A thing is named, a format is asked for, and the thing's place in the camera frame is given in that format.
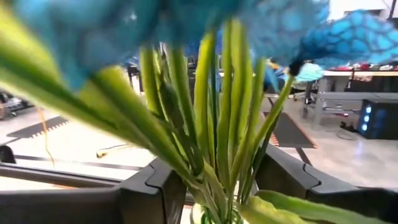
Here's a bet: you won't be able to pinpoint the black aluminium table frame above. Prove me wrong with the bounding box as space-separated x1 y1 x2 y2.
0 163 144 189

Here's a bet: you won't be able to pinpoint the blue artificial flower bunch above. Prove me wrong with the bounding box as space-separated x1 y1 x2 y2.
0 0 398 224

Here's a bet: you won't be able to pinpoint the green glass vase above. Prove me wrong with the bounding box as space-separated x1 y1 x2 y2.
189 202 246 224

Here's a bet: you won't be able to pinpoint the long yellow floor cable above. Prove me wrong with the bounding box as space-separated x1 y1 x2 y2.
36 107 56 169

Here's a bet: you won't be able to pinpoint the yellow cable with plug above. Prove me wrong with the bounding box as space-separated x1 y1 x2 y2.
95 143 131 159

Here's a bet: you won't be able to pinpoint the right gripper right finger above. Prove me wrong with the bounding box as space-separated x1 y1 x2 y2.
255 144 398 224

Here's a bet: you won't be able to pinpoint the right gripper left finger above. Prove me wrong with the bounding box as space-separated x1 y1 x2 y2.
0 157 187 224

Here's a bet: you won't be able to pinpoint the background work table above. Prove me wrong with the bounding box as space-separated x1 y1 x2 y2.
310 70 398 131

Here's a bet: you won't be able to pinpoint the black computer tower blue lights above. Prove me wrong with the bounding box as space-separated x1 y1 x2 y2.
356 98 398 141

